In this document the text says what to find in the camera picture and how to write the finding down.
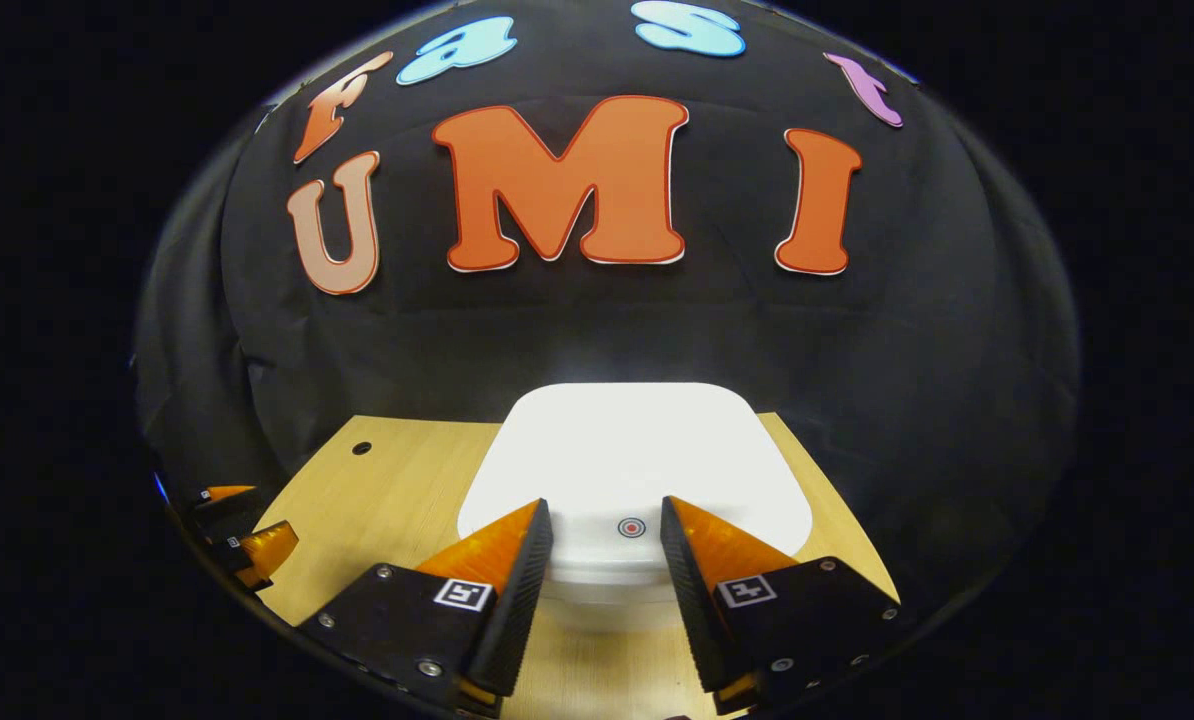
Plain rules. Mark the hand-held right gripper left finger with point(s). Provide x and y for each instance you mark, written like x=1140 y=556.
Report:
x=517 y=610

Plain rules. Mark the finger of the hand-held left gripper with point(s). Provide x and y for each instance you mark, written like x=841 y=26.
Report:
x=267 y=548
x=222 y=512

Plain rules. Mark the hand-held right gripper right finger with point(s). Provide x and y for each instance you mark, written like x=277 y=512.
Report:
x=697 y=610

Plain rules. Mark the white desktop garbage bin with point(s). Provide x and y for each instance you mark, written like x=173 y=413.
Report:
x=637 y=450

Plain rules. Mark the wooden desktop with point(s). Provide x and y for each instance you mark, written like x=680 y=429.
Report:
x=397 y=500

